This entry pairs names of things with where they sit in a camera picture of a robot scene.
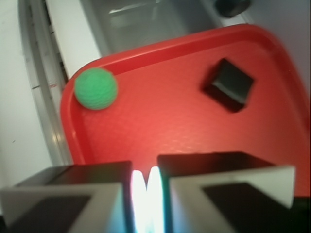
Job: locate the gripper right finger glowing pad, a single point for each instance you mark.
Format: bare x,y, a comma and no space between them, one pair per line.
230,192

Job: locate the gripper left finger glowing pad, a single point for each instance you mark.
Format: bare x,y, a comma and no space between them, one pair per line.
71,199

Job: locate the green textured ball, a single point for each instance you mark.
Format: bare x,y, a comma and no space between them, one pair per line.
96,88

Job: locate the red plastic tray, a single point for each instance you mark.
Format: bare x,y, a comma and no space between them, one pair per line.
161,108

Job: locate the black square block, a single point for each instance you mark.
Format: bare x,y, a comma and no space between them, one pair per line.
228,84

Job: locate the grey metal sink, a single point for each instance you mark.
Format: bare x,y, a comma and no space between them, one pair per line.
121,25

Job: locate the black faucet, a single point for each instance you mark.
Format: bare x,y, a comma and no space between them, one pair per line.
231,8

